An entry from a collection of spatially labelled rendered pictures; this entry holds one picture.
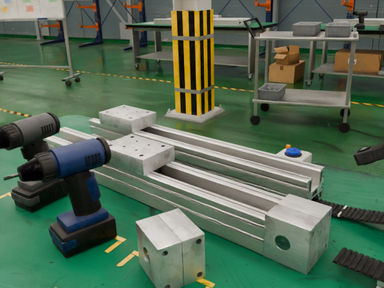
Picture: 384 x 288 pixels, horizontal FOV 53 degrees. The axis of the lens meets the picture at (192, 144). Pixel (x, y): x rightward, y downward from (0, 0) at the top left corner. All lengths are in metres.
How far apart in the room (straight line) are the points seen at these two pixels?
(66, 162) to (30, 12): 5.77
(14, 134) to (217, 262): 0.53
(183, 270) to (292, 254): 0.20
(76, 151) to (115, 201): 0.28
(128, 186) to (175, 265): 0.36
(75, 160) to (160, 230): 0.21
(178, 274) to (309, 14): 8.14
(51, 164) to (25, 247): 0.23
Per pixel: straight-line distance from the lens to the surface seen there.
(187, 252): 0.69
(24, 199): 1.02
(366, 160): 0.87
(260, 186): 0.98
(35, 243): 0.91
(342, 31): 3.73
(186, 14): 4.02
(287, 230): 0.74
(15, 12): 6.62
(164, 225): 0.72
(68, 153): 0.76
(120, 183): 1.02
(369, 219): 0.93
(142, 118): 1.23
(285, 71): 5.85
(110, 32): 11.66
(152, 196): 0.94
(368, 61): 5.64
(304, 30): 3.84
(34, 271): 0.83
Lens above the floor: 1.26
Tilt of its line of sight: 21 degrees down
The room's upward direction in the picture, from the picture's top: 2 degrees counter-clockwise
